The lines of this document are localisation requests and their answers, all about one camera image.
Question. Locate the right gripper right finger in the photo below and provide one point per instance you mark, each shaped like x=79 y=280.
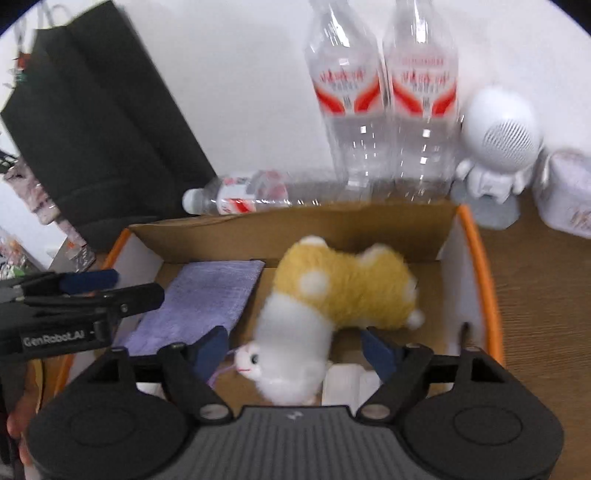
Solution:
x=402 y=371

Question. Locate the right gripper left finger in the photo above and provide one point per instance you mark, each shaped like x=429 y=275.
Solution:
x=187 y=370

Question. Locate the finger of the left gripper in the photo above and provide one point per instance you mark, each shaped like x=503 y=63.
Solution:
x=122 y=303
x=51 y=283

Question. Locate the white paper roll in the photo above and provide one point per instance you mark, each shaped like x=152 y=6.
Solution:
x=349 y=385

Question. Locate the purple knitted cloth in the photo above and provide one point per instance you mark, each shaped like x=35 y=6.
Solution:
x=202 y=296

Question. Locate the yellow white plush toy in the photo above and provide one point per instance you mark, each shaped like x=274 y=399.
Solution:
x=318 y=291

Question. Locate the person's hand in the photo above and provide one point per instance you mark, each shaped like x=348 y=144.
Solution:
x=18 y=420

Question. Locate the patterned flower vase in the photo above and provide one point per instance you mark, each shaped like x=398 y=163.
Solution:
x=58 y=243

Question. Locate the orange cardboard box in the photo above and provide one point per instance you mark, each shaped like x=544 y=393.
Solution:
x=439 y=242

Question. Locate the black paper bag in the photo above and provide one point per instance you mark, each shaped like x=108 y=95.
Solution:
x=99 y=129

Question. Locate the lying water bottle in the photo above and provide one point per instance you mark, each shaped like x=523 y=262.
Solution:
x=263 y=190

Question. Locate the white floral tin box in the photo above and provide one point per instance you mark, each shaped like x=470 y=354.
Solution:
x=561 y=190

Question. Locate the white astronaut speaker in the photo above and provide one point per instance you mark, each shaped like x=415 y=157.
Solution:
x=501 y=140

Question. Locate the right standing water bottle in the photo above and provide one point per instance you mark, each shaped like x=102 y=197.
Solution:
x=422 y=66

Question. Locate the standing water bottle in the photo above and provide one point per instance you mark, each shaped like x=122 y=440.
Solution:
x=347 y=74
x=422 y=66

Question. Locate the left standing water bottle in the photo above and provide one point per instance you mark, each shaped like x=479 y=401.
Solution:
x=347 y=74

